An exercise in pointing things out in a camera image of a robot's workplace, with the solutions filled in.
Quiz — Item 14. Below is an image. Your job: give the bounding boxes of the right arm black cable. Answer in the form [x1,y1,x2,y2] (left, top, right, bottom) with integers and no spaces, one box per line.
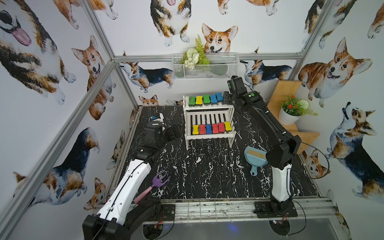
[281,131,331,180]

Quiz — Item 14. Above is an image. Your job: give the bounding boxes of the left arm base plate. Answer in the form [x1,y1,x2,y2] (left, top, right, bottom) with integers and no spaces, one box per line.
[148,204,176,223]

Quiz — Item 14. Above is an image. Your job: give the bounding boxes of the yellow eraser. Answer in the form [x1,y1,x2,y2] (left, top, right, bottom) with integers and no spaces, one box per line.
[192,125,200,135]
[224,121,233,132]
[195,96,203,106]

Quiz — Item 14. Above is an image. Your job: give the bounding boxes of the white wooden two-tier shelf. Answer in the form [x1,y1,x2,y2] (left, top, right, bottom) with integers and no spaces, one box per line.
[183,96,236,149]

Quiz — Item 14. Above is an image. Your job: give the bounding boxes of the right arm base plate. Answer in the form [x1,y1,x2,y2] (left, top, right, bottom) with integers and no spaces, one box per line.
[254,199,298,219]

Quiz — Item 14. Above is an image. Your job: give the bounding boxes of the light blue eraser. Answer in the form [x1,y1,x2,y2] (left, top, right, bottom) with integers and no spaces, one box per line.
[210,94,218,104]
[215,93,224,103]

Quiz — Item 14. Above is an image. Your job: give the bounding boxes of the green potted plant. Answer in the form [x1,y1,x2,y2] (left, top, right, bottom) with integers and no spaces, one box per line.
[281,95,318,117]

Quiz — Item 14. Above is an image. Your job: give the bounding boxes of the yellow eraser lower left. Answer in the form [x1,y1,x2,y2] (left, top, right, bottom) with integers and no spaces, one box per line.
[192,125,200,135]

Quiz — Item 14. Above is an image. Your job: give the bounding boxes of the white plant pot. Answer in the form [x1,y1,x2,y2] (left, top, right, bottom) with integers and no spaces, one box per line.
[279,108,300,126]

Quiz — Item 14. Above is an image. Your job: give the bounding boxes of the green eraser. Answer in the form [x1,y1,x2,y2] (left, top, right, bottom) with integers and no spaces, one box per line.
[189,97,196,107]
[203,95,211,105]

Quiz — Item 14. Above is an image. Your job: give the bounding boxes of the white wire wall basket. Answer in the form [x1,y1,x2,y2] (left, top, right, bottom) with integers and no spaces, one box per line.
[172,53,240,80]

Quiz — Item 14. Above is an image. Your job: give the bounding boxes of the wooden corner shelf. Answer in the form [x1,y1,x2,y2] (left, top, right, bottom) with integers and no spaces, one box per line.
[268,81,320,145]

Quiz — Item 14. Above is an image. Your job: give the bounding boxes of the yellow eraser lower right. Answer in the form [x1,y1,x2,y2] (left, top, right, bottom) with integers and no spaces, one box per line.
[224,121,233,132]

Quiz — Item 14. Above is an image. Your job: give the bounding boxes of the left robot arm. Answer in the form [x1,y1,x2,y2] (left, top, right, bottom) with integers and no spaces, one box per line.
[83,114,182,240]

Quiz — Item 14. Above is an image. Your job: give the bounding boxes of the red eraser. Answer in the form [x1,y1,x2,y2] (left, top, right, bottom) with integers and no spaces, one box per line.
[212,124,219,134]
[199,125,206,135]
[218,123,226,133]

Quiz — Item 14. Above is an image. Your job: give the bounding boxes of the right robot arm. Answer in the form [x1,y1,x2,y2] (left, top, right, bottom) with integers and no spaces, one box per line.
[224,76,301,216]

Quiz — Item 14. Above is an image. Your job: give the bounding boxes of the green eraser upper left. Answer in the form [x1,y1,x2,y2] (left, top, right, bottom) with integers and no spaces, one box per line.
[189,97,196,107]

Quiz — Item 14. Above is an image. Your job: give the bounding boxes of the artificial fern and flowers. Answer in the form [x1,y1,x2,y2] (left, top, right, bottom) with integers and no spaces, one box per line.
[181,35,210,70]

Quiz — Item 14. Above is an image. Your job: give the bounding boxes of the purple pink garden fork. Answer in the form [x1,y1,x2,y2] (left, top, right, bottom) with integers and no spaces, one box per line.
[134,171,171,204]

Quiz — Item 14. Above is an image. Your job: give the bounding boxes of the teal dustpan with brush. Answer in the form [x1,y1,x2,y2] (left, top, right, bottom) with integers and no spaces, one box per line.
[244,146,268,177]

